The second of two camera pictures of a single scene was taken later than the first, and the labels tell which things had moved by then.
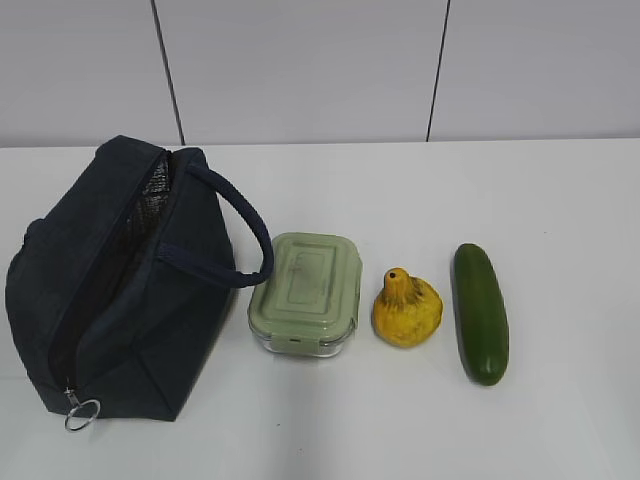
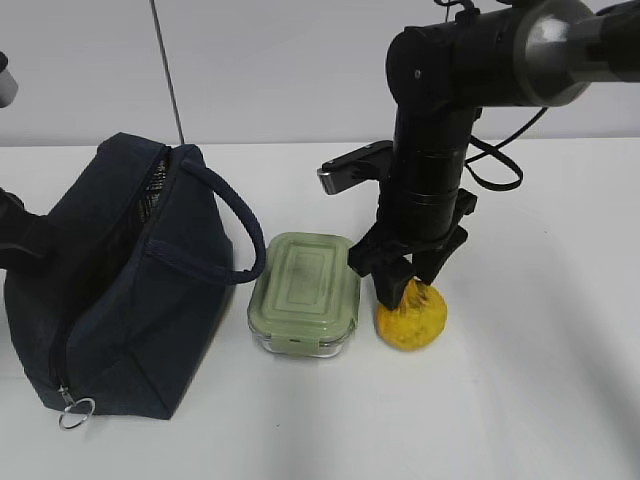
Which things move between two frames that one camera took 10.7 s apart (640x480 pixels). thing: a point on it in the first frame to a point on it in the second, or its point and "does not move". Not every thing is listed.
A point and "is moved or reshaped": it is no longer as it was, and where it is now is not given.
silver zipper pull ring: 76,404 is moved or reshaped
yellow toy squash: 408,311 does not move
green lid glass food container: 309,305 does not move
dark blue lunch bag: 122,290 does not move
